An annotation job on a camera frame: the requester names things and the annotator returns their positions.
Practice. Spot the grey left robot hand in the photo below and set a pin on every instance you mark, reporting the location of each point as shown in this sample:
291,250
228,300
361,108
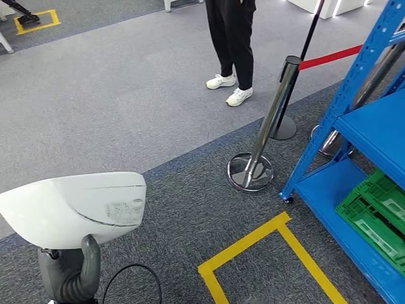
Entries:
69,272

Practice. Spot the white plastic car part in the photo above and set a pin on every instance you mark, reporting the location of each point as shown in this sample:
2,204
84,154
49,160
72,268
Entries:
63,210

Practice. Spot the blue metal shelf rack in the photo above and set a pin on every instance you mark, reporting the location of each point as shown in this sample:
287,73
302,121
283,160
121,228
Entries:
373,130

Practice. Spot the black floor stand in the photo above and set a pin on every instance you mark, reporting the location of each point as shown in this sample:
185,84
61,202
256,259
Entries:
28,19

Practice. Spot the person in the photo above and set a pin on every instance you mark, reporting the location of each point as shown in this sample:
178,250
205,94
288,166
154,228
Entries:
234,38

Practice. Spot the red barrier belt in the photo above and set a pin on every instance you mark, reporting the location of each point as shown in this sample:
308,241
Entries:
329,57

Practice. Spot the green plastic crate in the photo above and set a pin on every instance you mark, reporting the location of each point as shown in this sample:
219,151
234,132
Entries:
373,222

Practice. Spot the white lit platform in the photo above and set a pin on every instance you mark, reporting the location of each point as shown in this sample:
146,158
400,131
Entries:
348,5

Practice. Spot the chrome stanchion post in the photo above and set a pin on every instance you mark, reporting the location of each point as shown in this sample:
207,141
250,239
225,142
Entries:
272,113
373,84

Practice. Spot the black stanchion post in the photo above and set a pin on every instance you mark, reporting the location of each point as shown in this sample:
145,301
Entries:
284,128

